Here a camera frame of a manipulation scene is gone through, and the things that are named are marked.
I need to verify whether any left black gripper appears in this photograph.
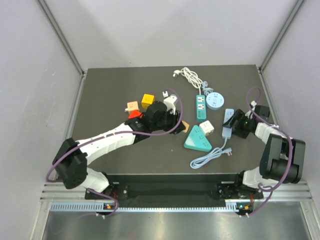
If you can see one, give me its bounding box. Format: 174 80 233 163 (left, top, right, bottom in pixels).
151 107 185 135

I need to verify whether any white cube plug adapter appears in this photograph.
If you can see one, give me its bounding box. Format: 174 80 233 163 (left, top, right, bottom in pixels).
199 120 215 136

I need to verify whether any orange plug adapter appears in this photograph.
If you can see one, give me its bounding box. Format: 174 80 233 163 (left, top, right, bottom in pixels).
181 120 190 133

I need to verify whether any yellow cube plug adapter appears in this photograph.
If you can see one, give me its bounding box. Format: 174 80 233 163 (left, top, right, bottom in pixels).
141 93 156 109

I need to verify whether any round light blue socket base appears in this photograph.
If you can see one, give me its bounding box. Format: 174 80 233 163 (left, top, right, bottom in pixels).
205 92 225 110

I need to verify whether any red cube plug adapter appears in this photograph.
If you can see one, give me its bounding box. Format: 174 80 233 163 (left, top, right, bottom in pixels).
128 110 142 119

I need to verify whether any peach cube plug adapter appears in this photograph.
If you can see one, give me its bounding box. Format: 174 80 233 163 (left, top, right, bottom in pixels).
124 101 140 113

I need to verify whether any teal triangular power strip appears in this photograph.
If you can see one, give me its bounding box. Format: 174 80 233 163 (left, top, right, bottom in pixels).
183 125 212 153

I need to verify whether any teal rectangular power strip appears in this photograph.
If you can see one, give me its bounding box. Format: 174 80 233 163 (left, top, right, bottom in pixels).
195 94 207 122

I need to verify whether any light blue power strip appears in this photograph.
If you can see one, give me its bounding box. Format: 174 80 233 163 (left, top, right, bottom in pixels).
221 108 235 140

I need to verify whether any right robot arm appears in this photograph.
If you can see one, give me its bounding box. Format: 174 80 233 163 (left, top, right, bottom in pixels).
221 101 306 198

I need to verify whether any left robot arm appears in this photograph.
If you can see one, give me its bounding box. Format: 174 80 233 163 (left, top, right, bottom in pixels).
52 101 186 199

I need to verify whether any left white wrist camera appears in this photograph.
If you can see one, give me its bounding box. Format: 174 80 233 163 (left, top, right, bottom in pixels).
162 91 178 115

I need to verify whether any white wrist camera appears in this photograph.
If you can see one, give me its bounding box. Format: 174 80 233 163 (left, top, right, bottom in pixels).
162 91 178 115
250 100 257 110

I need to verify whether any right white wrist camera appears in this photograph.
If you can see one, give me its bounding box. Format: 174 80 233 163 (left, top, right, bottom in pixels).
250 100 257 110

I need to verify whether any light blue power cable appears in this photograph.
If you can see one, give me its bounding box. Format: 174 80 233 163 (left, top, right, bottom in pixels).
189 136 234 170

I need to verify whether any light blue coiled cable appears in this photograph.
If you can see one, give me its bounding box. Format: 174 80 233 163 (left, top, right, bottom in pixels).
201 80 215 96

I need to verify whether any right aluminium frame post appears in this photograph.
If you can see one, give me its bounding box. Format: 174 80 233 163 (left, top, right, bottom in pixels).
257 0 306 75

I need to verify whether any aluminium frame post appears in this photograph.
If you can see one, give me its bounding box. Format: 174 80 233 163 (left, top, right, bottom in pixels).
257 0 306 75
36 0 85 77

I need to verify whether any front aluminium frame rail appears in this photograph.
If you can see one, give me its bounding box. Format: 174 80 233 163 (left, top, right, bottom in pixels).
40 181 313 202

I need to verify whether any white slotted cable duct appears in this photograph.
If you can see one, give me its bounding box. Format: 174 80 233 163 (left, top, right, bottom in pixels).
50 202 252 213

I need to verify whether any left aluminium frame post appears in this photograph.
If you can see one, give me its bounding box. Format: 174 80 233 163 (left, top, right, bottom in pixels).
36 0 85 77

